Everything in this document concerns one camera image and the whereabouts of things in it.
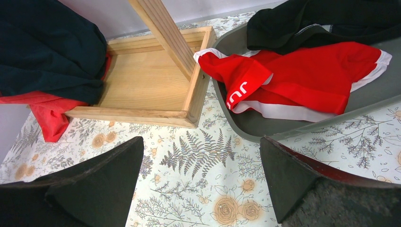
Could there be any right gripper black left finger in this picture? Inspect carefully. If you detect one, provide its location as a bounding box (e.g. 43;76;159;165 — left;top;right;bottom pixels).
0;137;144;227

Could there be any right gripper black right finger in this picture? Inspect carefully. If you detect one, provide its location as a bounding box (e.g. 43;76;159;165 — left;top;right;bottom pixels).
260;137;401;227

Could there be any red white-trimmed underwear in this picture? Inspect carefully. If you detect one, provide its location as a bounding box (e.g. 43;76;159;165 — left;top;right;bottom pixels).
193;42;392;122

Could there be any black underwear in tray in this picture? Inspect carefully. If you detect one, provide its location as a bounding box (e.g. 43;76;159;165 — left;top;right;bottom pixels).
246;0;401;54

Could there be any red hanging garment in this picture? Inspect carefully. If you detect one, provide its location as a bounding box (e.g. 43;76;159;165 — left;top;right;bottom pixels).
0;53;113;143

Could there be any wooden rack with base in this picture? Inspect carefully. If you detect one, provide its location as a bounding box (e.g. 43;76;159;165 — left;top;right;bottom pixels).
66;0;217;128

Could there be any grey plastic tray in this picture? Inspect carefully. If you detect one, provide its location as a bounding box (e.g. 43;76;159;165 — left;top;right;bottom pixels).
213;38;401;143

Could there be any dark navy hanging garment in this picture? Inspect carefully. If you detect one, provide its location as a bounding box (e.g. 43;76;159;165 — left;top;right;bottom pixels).
0;0;107;105

